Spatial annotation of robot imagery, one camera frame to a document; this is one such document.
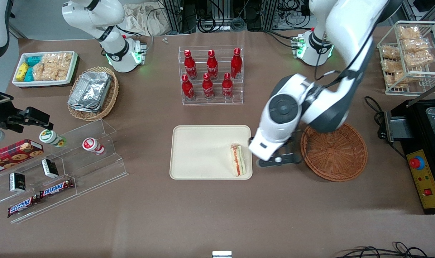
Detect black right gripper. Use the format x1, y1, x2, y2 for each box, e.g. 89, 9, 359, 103
0, 106, 54, 133

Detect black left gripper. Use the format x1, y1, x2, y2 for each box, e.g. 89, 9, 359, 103
257, 136, 305, 168

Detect triangle sandwich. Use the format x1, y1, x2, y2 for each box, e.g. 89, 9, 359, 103
230, 144, 247, 177

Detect round brown wicker basket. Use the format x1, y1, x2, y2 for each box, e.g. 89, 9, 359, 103
300, 123, 368, 182

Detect oval tan wicker basket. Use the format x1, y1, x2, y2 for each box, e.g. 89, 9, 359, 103
67, 66, 119, 122

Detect cream plastic tray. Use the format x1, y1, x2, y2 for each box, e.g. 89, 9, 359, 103
169, 125, 253, 180

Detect green capped yogurt bottle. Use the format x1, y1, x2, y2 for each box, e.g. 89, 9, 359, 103
39, 129, 67, 148

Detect white rectangular snack bin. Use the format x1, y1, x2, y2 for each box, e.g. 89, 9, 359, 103
12, 51, 78, 89

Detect red tartan cookie box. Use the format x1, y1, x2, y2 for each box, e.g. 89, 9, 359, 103
0, 139, 44, 176

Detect small black carton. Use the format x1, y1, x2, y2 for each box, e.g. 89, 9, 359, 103
9, 172, 27, 193
41, 158, 59, 179

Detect yellow drink carton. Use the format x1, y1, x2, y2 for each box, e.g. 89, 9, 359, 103
16, 62, 30, 81

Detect bagged rice cracker snacks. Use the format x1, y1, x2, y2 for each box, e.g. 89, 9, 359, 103
33, 52, 73, 81

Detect stacked aluminium foil containers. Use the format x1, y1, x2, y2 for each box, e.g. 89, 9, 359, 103
67, 71, 113, 114

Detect red capped yogurt bottle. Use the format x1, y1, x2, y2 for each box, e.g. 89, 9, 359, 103
82, 138, 106, 156

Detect clear acrylic stepped shelf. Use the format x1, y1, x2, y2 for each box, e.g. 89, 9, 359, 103
0, 119, 129, 225

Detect snickers chocolate bar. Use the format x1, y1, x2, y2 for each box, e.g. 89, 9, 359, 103
39, 178, 75, 200
7, 195, 41, 219

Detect clear acrylic bottle rack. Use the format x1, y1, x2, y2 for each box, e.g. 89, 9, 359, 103
178, 45, 244, 106

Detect red cola bottle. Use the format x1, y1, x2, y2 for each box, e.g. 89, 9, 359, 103
206, 49, 219, 80
181, 74, 196, 101
230, 47, 243, 79
184, 49, 198, 80
221, 72, 234, 100
202, 73, 215, 100

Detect red emergency stop button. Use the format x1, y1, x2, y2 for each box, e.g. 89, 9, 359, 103
409, 156, 426, 171

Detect clear bag fried snack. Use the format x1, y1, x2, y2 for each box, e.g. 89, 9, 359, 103
402, 38, 430, 52
382, 59, 403, 73
386, 70, 416, 89
398, 26, 421, 40
404, 50, 435, 67
381, 45, 401, 60

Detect black fryer machine yellow panel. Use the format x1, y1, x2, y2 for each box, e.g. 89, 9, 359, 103
389, 99, 435, 215

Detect crumpled white cloth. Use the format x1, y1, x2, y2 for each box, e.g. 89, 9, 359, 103
122, 3, 168, 37

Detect black power cable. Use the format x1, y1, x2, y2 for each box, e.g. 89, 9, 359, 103
364, 96, 407, 160

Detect grey metal bracket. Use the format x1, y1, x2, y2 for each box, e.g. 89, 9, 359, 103
384, 110, 414, 143

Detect black floor cables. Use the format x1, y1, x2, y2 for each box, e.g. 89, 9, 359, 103
333, 242, 435, 258

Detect black cable bundle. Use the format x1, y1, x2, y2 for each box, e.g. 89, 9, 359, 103
196, 0, 247, 33

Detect white wire rack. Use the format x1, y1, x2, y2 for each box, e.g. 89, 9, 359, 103
377, 20, 435, 97

